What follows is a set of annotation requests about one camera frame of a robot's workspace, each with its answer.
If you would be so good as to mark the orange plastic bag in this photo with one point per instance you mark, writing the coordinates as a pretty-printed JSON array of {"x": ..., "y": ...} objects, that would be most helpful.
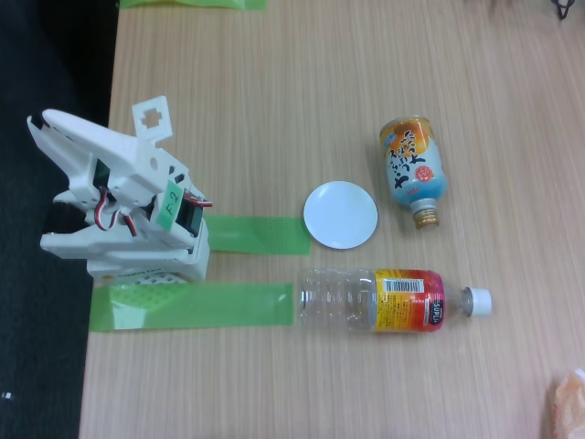
[{"x": 569, "y": 407}]

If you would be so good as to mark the green paper label sticker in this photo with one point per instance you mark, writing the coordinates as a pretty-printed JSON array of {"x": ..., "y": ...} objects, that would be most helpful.
[{"x": 170, "y": 206}]

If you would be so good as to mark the clear plastic bottle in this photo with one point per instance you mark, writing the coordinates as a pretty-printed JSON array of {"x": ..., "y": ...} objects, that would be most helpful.
[{"x": 402, "y": 302}]

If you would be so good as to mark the white round plate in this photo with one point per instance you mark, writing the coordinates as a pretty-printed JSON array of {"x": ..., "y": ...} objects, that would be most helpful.
[{"x": 340, "y": 215}]

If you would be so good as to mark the green tape strip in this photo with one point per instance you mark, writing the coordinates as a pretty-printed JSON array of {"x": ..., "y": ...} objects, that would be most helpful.
[
  {"x": 219, "y": 304},
  {"x": 192, "y": 3},
  {"x": 260, "y": 235}
]

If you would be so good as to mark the orange and blue bottle can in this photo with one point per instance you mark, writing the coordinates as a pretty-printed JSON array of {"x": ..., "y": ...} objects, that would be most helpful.
[{"x": 413, "y": 160}]

